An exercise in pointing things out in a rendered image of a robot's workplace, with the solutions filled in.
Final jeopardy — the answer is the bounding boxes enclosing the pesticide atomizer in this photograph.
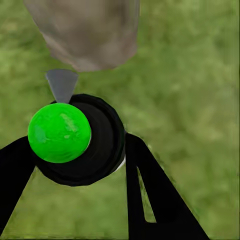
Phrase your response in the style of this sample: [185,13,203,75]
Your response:
[27,68,127,187]

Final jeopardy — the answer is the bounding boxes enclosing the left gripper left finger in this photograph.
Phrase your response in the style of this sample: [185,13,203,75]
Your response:
[0,136,36,235]

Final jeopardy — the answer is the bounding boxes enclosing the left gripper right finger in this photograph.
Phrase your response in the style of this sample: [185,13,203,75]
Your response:
[125,133,210,240]

